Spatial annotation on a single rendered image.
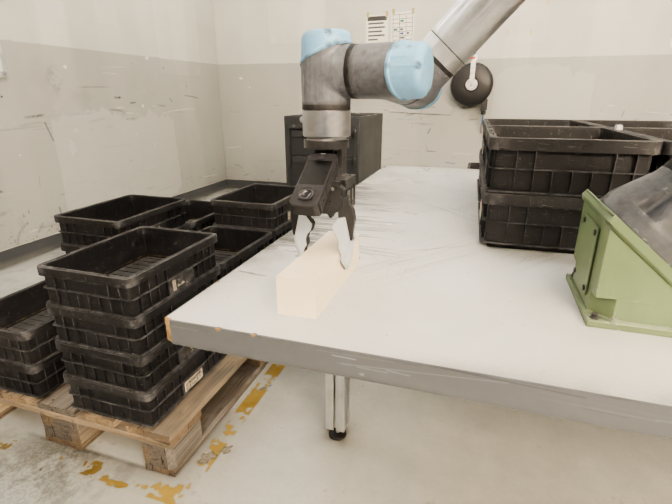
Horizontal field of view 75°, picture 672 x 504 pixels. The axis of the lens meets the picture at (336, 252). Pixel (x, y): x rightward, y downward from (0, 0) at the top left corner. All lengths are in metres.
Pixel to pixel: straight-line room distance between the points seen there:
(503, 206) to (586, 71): 3.61
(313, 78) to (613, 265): 0.49
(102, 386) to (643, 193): 1.29
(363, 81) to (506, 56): 3.86
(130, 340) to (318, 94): 0.82
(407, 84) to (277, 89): 4.32
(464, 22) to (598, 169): 0.41
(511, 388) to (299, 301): 0.30
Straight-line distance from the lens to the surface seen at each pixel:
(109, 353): 1.32
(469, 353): 0.60
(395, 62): 0.64
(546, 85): 4.50
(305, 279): 0.63
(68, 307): 1.35
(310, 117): 0.69
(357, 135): 2.52
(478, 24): 0.76
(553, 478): 1.51
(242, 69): 5.11
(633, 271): 0.71
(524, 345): 0.64
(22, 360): 1.61
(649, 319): 0.74
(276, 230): 1.84
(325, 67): 0.68
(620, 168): 1.00
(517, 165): 0.97
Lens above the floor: 1.01
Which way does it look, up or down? 19 degrees down
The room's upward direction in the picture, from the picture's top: straight up
